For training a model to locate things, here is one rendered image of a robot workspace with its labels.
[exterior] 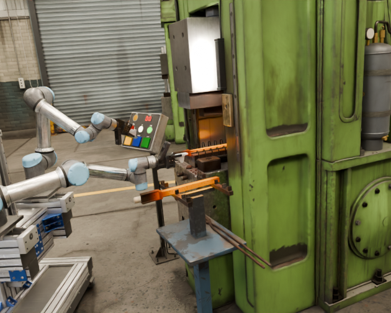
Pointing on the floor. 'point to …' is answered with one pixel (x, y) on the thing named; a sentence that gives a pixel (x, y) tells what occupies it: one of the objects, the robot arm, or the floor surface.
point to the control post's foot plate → (163, 256)
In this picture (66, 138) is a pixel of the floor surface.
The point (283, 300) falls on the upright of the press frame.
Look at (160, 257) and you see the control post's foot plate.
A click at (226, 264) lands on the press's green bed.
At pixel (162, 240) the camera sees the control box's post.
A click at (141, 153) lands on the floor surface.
